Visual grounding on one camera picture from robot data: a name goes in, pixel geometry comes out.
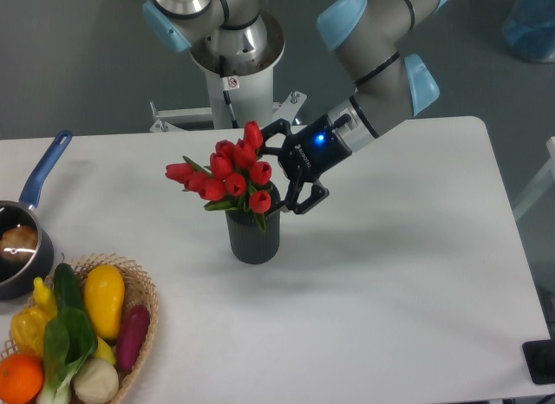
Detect yellow squash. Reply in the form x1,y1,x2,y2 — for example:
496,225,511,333
84,264,125,341

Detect blue translucent container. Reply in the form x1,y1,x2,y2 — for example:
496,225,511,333
502,0,554,63

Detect purple eggplant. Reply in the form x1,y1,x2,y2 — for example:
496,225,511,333
116,304,150,372

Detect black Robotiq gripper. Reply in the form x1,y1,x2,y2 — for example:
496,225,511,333
256,114,353,216

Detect beige garlic bulb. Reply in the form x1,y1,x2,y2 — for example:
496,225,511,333
74,358,119,404

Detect small yellow pepper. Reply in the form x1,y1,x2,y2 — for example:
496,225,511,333
33,277,57,318

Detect woven wicker basket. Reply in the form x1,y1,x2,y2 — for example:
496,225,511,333
1,254,158,403

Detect green bok choy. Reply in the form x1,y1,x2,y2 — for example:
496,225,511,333
36,306,99,404

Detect orange fruit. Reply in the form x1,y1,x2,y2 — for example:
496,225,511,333
1,353,44,403

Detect red tulip bouquet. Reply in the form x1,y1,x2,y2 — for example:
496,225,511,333
165,121,278,231

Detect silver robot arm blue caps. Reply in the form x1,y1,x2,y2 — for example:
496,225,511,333
142,0,447,214

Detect black cable on pedestal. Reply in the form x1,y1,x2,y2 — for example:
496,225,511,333
219,55,239,129

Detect dark grey ribbed vase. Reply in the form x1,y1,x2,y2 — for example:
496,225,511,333
225,200,281,264

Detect yellow bell pepper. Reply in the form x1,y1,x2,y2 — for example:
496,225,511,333
10,306,51,358

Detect black device at table edge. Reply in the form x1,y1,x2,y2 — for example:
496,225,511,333
522,339,554,385

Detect dark green cucumber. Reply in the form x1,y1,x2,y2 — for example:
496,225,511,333
54,263,86,312

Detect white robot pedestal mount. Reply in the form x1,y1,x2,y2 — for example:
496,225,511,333
149,66,307,133

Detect browned bun in saucepan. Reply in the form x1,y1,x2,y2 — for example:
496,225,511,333
1,225,38,263

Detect blue handled saucepan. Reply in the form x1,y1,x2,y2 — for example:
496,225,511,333
1,130,73,301

